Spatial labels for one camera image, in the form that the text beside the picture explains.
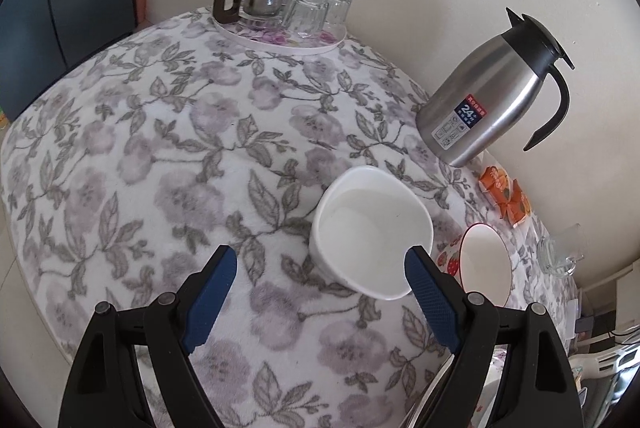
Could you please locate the orange snack packet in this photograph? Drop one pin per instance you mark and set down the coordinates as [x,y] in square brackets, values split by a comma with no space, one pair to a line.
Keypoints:
[495,183]
[517,208]

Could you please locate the clear glass mug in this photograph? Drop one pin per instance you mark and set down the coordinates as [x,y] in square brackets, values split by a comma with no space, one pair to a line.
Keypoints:
[557,253]

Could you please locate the red-rimmed strawberry bowl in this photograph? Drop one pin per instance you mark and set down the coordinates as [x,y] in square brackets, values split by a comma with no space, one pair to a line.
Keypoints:
[485,258]

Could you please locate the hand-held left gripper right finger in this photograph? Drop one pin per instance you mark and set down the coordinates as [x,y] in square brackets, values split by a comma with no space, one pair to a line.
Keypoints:
[430,298]

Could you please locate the stainless steel thermos carafe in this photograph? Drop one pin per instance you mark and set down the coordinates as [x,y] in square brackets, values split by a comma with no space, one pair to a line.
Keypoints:
[480,108]

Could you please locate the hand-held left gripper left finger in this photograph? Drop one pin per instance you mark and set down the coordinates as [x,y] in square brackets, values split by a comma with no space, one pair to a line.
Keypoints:
[212,298]

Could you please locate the white round floral tray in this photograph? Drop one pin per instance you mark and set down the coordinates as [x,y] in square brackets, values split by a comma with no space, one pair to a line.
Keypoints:
[280,44]

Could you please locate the white wooden chair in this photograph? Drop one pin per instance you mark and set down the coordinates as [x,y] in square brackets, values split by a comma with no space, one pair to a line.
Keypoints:
[597,360]

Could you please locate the small white bowl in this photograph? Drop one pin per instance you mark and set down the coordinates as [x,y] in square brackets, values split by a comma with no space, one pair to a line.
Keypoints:
[370,228]

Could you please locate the floral tablecloth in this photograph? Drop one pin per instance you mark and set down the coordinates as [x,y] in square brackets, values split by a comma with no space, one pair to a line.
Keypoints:
[150,168]

